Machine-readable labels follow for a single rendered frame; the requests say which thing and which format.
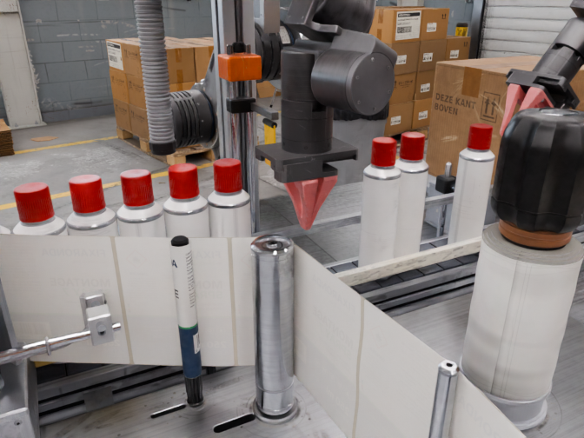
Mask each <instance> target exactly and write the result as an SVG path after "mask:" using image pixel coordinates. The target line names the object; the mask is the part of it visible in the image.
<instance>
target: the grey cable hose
mask: <svg viewBox="0 0 584 438"><path fill-rule="evenodd" d="M134 3H136V5H135V8H136V13H137V14H136V17H137V22H138V23H137V24H136V25H137V26H139V27H138V28H137V29H138V30H139V31H138V32H137V33H138V35H140V36H139V37H138V38H139V39H140V40H139V43H140V44H139V47H141V49H140V51H141V52H142V53H140V56H142V57H141V60H142V61H141V64H142V68H143V70H142V72H143V76H144V78H143V80H144V82H143V84H145V85H144V86H143V87H144V88H145V90H144V92H146V93H145V96H146V97H145V100H147V101H146V104H147V105H146V108H147V111H148V112H147V116H148V119H149V120H148V123H149V130H150V132H149V133H150V135H149V137H150V140H149V149H150V150H151V153H152V154H153V155H156V156H167V155H171V154H174V153H175V152H176V139H175V138H174V136H175V134H174V130H173V129H174V126H173V123H172V122H173V119H172V117H173V116H172V111H171V110H172V108H171V100H170V98H171V96H170V92H169V91H170V88H169V84H168V83H169V80H168V79H169V77H168V75H169V73H168V72H167V71H168V69H167V67H168V64H166V63H167V62H168V61H167V60H166V59H167V57H166V56H165V55H167V52H165V51H166V48H164V47H165V46H166V44H165V42H166V40H164V38H165V36H164V35H163V34H165V32H164V31H163V30H164V27H163V25H164V23H163V18H162V17H163V14H162V12H163V10H161V8H162V7H163V6H162V5H161V3H162V1H160V0H135V2H134Z"/></svg>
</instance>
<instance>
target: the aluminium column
mask: <svg viewBox="0 0 584 438"><path fill-rule="evenodd" d="M211 9H212V23H213V38H214V53H215V68H216V98H217V113H218V128H219V143H220V157H221V159H223V158H232V149H231V131H230V113H229V112H228V111H227V107H226V98H227V97H229V81H227V80H225V79H222V78H220V77H219V72H218V55H219V54H227V45H228V44H232V43H234V42H236V14H235V0H211ZM238 9H239V25H240V42H244V43H245V44H251V53H252V54H255V53H256V51H255V19H254V0H238ZM236 96H240V94H239V81H237V82H236ZM252 97H254V98H255V100H256V80H252ZM243 114H244V147H245V191H246V192H247V193H249V183H248V158H247V135H246V112H245V113H243ZM237 122H238V142H239V161H240V162H241V163H242V142H241V113H237ZM253 127H254V156H255V212H256V233H258V232H260V208H259V176H258V159H256V149H255V146H256V145H257V113H256V112H253Z"/></svg>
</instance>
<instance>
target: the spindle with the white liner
mask: <svg viewBox="0 0 584 438"><path fill-rule="evenodd" d="M490 204H491V208H492V210H493V211H494V213H495V214H496V215H497V216H498V217H499V218H500V221H499V223H495V224H492V225H490V226H488V227H487V228H485V230H484V231H483V232H482V235H481V248H480V254H479V259H478V263H477V267H476V273H475V279H474V292H473V295H472V300H471V304H470V310H469V317H468V327H467V332H466V336H465V340H464V347H463V354H462V356H461V359H460V371H461V373H462V374H463V375H464V376H465V377H466V378H467V379H468V380H469V381H470V382H471V383H472V384H473V385H474V386H475V387H477V388H478V389H479V390H480V391H481V392H482V393H483V394H484V395H485V396H486V397H487V398H488V399H489V400H490V401H491V402H492V403H493V404H494V405H495V406H496V407H497V408H498V409H499V410H500V411H501V412H502V413H503V414H504V415H505V416H506V417H507V418H508V419H509V420H510V421H511V422H512V423H513V424H514V425H515V426H516V427H517V428H518V429H519V430H523V429H529V428H533V427H535V426H537V425H538V424H540V423H541V422H542V421H543V420H544V418H545V416H546V413H547V410H548V405H547V401H546V398H547V397H548V395H549V394H550V391H551V388H552V378H553V375H554V371H555V367H556V363H557V359H558V355H559V351H560V347H561V342H562V339H563V336H564V333H565V329H566V326H567V318H568V313H569V310H570V307H571V304H572V301H573V298H574V292H575V289H576V283H577V279H578V275H579V272H580V268H581V264H582V260H583V257H584V248H583V246H582V244H581V243H580V242H579V241H578V240H577V239H576V238H574V237H573V236H572V234H573V231H574V230H575V229H577V228H578V226H582V225H584V111H579V110H575V109H560V108H546V107H545V108H530V109H522V110H520V111H518V112H517V113H516V114H515V115H514V116H513V118H512V119H511V120H510V122H509V123H508V126H507V127H506V128H505V130H504V133H503V136H502V138H501V143H500V148H499V154H498V159H497V164H496V170H495V175H494V185H493V190H492V196H491V201H490Z"/></svg>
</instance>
